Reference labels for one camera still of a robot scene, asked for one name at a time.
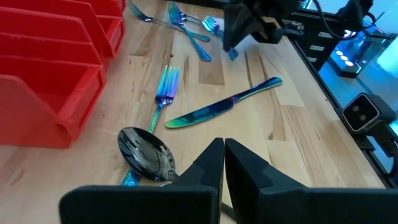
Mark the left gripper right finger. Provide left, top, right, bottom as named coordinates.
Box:
left=224, top=138, right=398, bottom=224

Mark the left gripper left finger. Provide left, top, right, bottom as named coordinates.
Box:
left=58, top=137, right=226, bottom=224

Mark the iridescent table knife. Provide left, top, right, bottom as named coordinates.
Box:
left=164, top=76, right=284, bottom=129

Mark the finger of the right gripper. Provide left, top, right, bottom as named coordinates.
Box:
left=223, top=2, right=259, bottom=52

